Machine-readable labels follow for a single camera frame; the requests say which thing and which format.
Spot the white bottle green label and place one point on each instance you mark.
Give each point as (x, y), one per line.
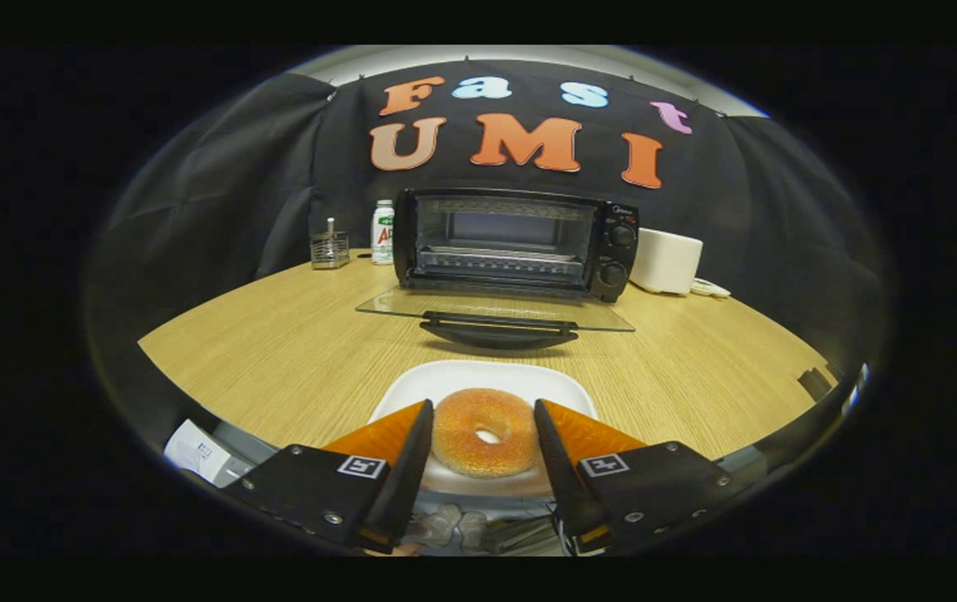
(382, 234)

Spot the white pop-up toaster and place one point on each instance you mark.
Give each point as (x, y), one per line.
(666, 261)

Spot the sugared donut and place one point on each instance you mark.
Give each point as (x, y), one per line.
(453, 435)

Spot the white divided snack dish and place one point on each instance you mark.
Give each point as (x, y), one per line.
(710, 289)

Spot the white plate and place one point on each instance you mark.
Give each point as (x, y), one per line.
(478, 374)

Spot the small black block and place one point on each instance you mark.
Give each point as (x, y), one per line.
(814, 383)

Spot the white printed paper sheet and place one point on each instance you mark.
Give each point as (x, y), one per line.
(194, 451)

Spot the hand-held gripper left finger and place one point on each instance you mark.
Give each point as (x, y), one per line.
(403, 477)

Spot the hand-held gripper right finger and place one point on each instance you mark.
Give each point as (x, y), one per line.
(562, 477)

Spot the black toaster oven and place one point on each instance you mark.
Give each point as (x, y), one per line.
(612, 251)

